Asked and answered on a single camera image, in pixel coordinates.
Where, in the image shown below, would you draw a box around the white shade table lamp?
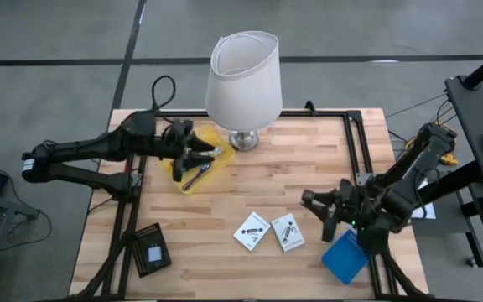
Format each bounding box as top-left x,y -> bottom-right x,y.
205,30 -> 283,153

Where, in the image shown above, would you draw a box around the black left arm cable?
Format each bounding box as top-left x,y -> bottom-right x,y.
151,75 -> 177,123

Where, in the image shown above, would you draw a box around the blue perforated bin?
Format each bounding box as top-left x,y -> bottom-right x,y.
320,228 -> 371,285

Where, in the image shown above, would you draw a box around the white printed card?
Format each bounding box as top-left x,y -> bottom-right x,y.
232,211 -> 272,252
270,213 -> 306,253

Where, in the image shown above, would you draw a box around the yellow translucent bin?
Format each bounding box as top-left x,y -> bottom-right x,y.
161,124 -> 235,195

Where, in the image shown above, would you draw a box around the white paper sheet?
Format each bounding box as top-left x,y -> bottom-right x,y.
411,203 -> 437,221

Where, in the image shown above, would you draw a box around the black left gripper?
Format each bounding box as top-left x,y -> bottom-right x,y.
166,119 -> 217,182

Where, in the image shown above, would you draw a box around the black side desk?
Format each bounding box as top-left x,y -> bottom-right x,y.
444,73 -> 483,185

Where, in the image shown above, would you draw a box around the yellow floor cables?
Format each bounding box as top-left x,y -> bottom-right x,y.
404,112 -> 460,167

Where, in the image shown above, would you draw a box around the black perforated bin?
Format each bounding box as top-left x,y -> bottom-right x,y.
131,222 -> 173,279

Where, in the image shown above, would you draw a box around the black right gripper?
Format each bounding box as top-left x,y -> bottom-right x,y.
302,178 -> 362,243

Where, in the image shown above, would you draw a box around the black aluminium table frame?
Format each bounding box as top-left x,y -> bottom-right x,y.
71,100 -> 429,301

